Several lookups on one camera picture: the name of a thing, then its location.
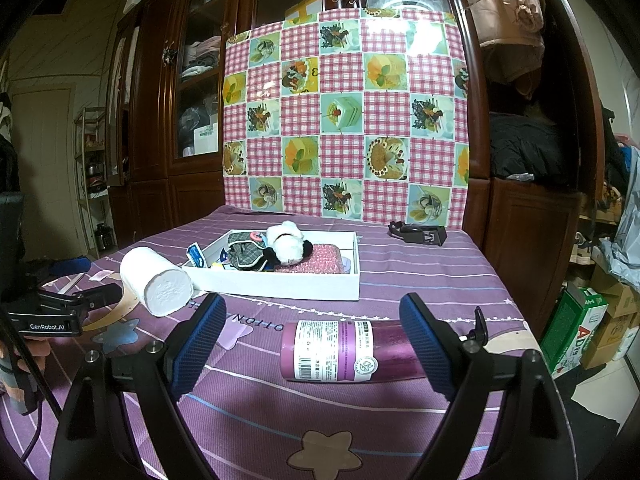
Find purple striped tablecloth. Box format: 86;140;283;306
0;205;567;480

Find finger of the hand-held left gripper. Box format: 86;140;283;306
40;282;125;314
50;257;94;276

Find black plastic clip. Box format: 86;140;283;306
388;220;448;247

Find white plush toy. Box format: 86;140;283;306
264;220;314;267

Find dark wooden cabinet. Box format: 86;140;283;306
105;0;607;322

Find black folded clothing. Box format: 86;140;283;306
490;112;569;179

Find white toilet paper roll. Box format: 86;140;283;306
120;246;195;319

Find white cardboard box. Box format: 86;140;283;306
181;229;361;302

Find pink padded jacket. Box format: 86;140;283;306
455;0;546;99

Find grey plastic bag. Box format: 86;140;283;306
597;147;640;287

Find brown cardboard boxes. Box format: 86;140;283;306
580;265;640;372

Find pink checkered printed cloth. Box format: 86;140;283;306
221;7;471;231

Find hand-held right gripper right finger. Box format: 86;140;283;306
399;292;576;480

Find grey plaid fabric pouch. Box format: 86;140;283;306
227;230;277;274

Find pink glitter pouch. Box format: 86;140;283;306
275;242;347;275

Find green and white carton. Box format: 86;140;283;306
540;282;610;376

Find person's left hand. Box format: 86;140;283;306
22;335;51;359

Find black hanging jacket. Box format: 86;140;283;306
600;107;632;197

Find purple bottle with white label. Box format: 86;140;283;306
280;319;427;384

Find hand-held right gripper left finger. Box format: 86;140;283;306
50;292;229;480

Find metal shelf rack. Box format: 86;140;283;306
74;106;119;262

